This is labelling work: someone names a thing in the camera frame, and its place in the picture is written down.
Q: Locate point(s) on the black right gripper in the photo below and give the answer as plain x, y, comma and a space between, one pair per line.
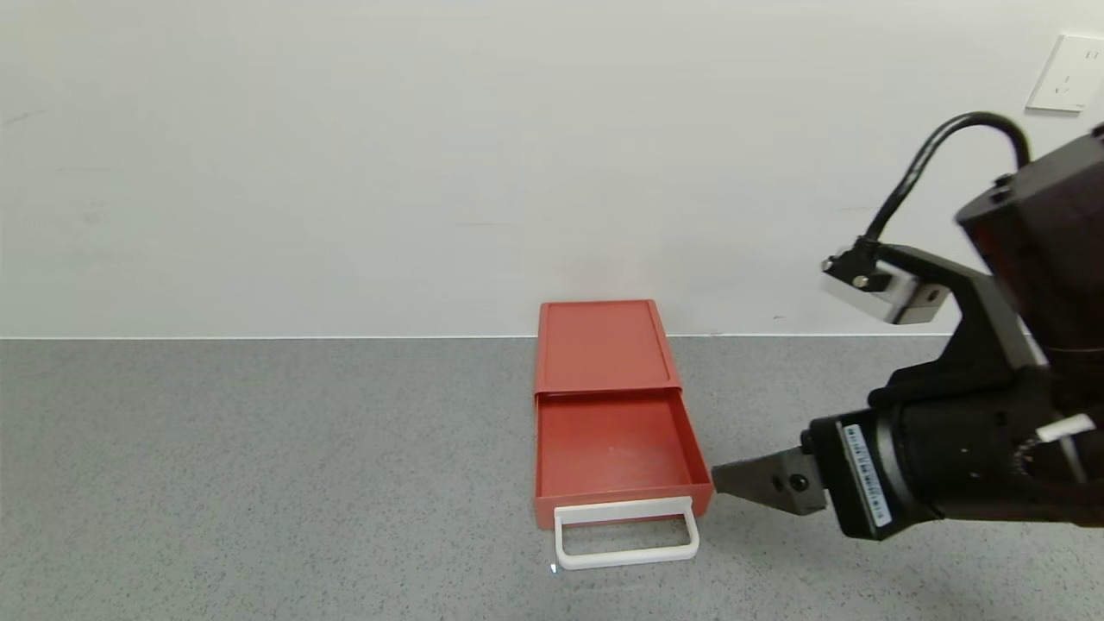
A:
862, 475

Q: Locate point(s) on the red drawer case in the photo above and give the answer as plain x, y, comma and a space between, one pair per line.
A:
599, 345

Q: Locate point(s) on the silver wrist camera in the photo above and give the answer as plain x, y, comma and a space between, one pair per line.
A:
901, 293

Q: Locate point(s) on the white wall socket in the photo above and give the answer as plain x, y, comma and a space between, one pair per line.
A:
1068, 73

